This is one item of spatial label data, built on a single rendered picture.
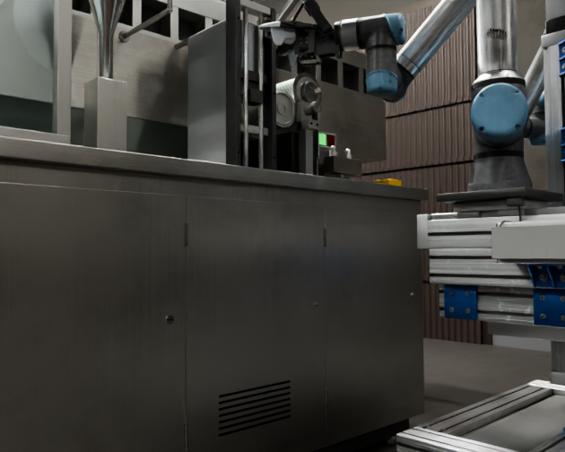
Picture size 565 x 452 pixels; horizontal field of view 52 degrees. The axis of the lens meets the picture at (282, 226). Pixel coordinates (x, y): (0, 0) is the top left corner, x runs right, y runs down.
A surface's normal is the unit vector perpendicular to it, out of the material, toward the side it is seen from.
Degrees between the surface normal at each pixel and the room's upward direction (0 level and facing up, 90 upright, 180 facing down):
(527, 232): 90
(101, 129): 90
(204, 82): 90
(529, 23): 90
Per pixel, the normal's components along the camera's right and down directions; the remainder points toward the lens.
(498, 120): -0.34, 0.09
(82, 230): 0.68, -0.04
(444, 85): -0.72, -0.03
